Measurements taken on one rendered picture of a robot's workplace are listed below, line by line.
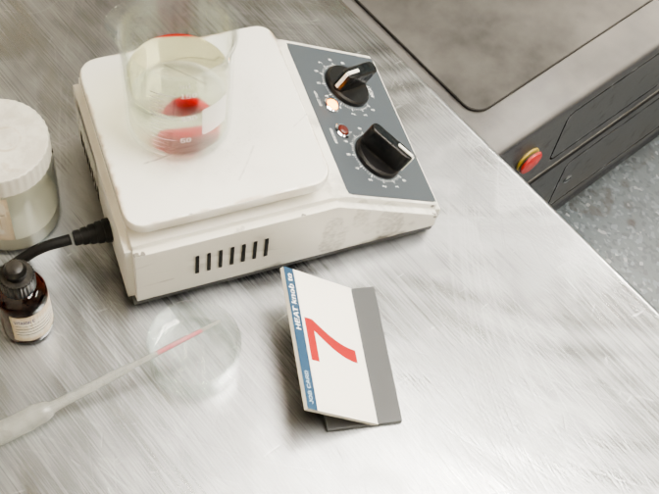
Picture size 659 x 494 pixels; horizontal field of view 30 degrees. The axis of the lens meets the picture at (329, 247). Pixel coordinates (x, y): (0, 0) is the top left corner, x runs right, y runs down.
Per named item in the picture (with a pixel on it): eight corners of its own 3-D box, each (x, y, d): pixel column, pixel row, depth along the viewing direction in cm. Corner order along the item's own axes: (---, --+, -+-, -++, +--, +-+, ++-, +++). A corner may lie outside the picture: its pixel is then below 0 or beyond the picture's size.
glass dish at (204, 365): (135, 387, 71) (133, 372, 70) (161, 306, 74) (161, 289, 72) (228, 410, 71) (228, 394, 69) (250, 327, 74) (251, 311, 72)
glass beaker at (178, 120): (238, 84, 73) (244, -13, 65) (229, 174, 69) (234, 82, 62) (120, 74, 72) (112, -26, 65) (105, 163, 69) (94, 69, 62)
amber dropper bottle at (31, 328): (-9, 323, 73) (-26, 266, 67) (29, 290, 74) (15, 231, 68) (26, 355, 72) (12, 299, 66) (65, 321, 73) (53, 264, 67)
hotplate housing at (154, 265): (366, 76, 85) (381, -2, 78) (436, 234, 79) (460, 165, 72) (44, 148, 79) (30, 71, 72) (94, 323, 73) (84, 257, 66)
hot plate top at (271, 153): (269, 30, 76) (270, 21, 75) (333, 188, 70) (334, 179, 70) (76, 71, 73) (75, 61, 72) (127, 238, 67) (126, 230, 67)
